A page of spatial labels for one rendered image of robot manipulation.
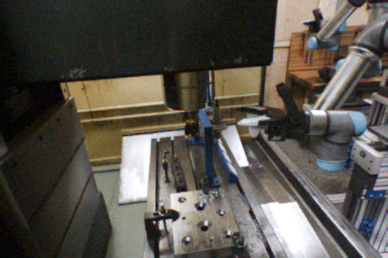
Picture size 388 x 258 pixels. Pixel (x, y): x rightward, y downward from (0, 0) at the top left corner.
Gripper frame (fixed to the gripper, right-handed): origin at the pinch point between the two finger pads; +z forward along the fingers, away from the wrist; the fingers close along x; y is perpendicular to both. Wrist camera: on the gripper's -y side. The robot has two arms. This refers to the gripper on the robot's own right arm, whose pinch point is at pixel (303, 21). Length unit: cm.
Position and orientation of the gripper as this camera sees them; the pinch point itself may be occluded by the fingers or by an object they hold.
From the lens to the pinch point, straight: 213.3
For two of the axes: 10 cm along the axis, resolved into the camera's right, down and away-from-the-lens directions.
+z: -3.1, -4.0, 8.6
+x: 9.3, -3.0, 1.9
